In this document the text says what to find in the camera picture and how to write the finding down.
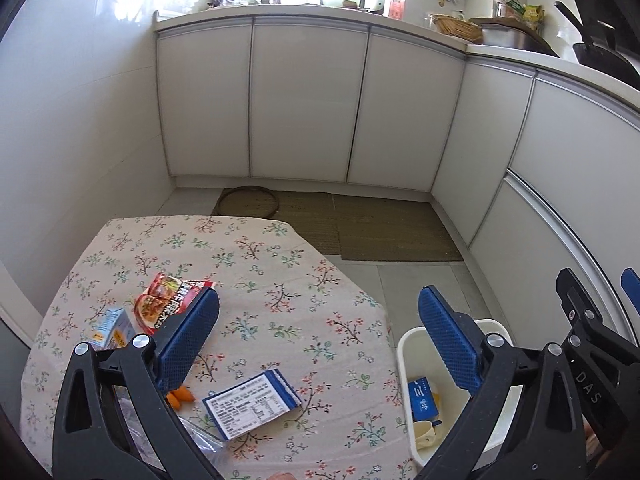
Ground clear plastic bag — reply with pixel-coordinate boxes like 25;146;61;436
112;395;226;468

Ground blue and white flat packet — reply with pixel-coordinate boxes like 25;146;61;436
202;369;303;442

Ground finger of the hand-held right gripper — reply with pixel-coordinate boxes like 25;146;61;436
620;267;640;313
556;268;607;350

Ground light blue small carton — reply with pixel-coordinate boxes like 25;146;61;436
91;306;137;351

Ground white kitchen countertop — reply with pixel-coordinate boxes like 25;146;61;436
152;2;640;111

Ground white plastic bin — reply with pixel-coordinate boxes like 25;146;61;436
397;318;513;468

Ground white cabinet door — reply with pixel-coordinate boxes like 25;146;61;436
156;17;253;178
346;27;468;193
248;17;371;183
431;57;538;251

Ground red snack packet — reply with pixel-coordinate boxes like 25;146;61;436
134;272;217;336

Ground orange peel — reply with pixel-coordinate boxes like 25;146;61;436
166;385;196;408

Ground round woven sieve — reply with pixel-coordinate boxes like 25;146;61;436
212;186;280;218

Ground yellow and green packets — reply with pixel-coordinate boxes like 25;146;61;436
505;0;546;23

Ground small blue and yellow box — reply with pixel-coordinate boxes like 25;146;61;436
407;376;443;422

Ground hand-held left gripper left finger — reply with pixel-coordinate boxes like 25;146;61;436
51;287;223;480

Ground steel tray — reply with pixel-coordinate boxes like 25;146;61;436
480;24;558;56

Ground wicker basket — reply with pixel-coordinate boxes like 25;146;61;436
430;13;483;41

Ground olive floor mat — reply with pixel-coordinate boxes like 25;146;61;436
272;192;343;256
332;194;465;262

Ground black wok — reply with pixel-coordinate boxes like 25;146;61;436
554;1;640;86

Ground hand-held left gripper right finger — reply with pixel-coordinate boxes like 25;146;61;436
417;285;586;480

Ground floral tablecloth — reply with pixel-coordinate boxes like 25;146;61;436
20;215;418;480

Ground cream paper cup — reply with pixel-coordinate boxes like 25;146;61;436
414;420;443;448

